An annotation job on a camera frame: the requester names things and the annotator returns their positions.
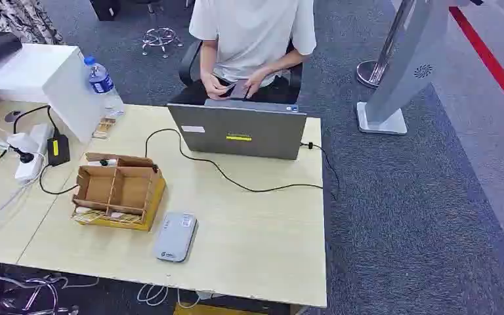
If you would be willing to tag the grey standing kiosk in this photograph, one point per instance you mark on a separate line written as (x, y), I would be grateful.
(402, 65)

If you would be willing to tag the clear plastic water bottle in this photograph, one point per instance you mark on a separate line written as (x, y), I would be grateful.
(103, 84)

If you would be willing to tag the chrome stanchion post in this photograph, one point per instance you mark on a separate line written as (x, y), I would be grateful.
(378, 56)

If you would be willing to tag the black bag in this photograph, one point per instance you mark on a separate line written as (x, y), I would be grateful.
(104, 8)

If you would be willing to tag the white charger plug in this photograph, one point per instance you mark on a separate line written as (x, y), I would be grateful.
(21, 141)

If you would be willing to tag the person's left hand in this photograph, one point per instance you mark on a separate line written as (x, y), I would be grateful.
(256, 81)

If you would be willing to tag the chrome chair base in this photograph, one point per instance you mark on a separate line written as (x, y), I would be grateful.
(160, 40)

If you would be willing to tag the small wooden card stack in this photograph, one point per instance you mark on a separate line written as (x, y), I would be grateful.
(103, 128)

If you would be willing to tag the person in patterned clothing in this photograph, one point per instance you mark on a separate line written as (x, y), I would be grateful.
(15, 19)

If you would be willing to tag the white power strip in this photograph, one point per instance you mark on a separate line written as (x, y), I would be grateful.
(32, 152)

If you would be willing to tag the black power adapter brick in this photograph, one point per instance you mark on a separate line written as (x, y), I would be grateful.
(58, 149)

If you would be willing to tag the dark smartphone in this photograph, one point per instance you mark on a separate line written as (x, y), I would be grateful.
(239, 89)

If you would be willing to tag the person's hand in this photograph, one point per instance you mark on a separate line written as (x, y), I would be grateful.
(256, 81)
(213, 87)

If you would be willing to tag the grey laptop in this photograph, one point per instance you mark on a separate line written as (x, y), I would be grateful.
(243, 132)

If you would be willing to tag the person's right hand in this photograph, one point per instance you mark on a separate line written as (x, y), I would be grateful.
(213, 87)

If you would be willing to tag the yellow crate under desk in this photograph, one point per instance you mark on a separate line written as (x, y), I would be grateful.
(208, 310)

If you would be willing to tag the wooden card box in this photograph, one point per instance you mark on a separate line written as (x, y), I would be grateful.
(119, 191)

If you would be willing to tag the white box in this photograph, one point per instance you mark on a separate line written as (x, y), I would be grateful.
(43, 82)

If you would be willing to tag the red barrier belt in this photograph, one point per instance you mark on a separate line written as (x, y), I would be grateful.
(491, 61)

